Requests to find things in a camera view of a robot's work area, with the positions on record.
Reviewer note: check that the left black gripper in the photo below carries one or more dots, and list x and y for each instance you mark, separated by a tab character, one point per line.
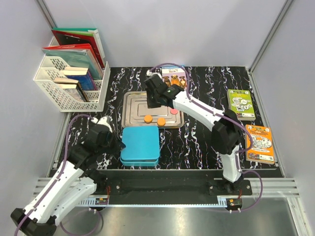
119	145

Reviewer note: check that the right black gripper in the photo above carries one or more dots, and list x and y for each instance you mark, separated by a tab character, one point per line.
150	104

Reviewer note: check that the blue tin lid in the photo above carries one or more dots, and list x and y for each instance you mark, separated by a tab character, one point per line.
142	144

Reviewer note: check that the orange cookie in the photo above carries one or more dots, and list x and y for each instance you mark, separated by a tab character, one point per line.
161	122
148	119

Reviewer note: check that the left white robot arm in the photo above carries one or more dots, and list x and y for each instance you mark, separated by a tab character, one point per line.
74	181

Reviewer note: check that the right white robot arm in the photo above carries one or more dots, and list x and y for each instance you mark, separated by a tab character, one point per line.
225	129

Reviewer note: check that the blue cookie tin box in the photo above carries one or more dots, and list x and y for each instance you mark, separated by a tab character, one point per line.
140	163

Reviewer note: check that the dog picture book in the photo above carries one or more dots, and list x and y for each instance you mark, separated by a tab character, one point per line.
172	75

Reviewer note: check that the pink cookie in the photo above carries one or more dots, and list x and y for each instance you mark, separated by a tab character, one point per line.
173	111

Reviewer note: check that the steel baking tray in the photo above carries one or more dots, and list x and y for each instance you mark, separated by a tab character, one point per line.
135	108

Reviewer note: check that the orange cookie bottom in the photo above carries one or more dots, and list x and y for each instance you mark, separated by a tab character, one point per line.
161	122

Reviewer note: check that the dark paperback books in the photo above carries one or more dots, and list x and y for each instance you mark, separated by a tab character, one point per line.
72	87

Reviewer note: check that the blue paperback books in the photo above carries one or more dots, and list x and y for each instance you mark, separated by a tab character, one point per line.
81	74

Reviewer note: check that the green booklet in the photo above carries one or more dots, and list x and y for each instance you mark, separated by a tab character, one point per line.
240	102

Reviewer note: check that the teal and red folders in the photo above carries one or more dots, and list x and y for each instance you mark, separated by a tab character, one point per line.
77	57

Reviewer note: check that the white file organizer rack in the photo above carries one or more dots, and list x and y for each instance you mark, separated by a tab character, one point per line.
50	69

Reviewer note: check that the green and red folders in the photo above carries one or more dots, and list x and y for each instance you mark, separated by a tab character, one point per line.
67	36

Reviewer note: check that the orange booklet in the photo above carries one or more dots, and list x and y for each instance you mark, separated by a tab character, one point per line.
262	146

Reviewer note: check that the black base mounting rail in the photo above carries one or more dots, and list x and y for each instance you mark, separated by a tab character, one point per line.
209	181

